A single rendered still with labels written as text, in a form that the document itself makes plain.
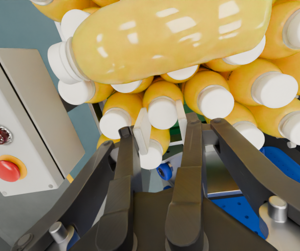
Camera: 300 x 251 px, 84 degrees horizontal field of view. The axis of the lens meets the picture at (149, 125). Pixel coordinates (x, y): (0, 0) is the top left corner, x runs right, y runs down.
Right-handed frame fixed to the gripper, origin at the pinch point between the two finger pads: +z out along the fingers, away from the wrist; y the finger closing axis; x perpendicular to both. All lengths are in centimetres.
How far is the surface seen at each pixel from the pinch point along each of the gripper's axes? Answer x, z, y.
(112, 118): 1.3, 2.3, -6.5
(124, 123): 0.2, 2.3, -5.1
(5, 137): 2.7, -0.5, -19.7
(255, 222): -24.7, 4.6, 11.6
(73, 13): 13.3, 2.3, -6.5
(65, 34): 11.8, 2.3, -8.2
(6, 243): -167, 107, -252
